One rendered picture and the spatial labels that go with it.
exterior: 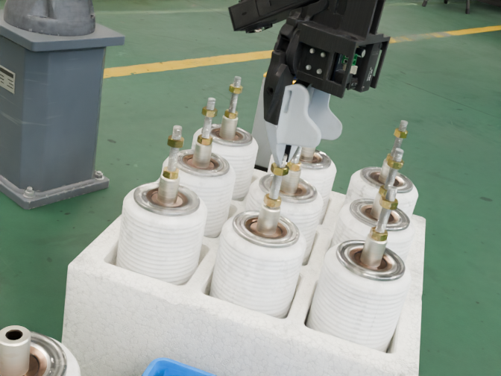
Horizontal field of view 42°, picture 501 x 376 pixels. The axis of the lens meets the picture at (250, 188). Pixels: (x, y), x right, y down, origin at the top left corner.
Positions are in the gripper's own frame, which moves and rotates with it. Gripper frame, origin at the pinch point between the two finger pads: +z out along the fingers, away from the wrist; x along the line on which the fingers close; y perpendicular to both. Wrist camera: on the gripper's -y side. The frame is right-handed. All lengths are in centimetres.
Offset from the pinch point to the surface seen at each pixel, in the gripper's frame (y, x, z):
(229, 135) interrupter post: -18.2, 17.0, 9.0
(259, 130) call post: -22.4, 31.1, 12.6
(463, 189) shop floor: -4, 100, 35
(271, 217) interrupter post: 1.4, -0.7, 7.4
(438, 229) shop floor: 1, 73, 35
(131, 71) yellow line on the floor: -103, 83, 35
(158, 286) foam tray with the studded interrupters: -5.7, -9.2, 16.7
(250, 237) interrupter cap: 1.0, -3.4, 9.2
